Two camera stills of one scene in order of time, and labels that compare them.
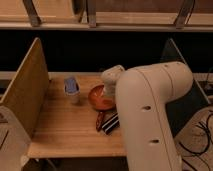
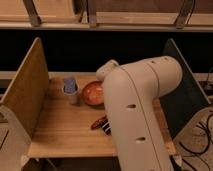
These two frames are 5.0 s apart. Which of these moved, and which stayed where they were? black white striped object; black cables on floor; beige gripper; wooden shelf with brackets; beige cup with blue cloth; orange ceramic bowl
Moved: beige gripper; orange ceramic bowl
Stayed: wooden shelf with brackets; black white striped object; beige cup with blue cloth; black cables on floor
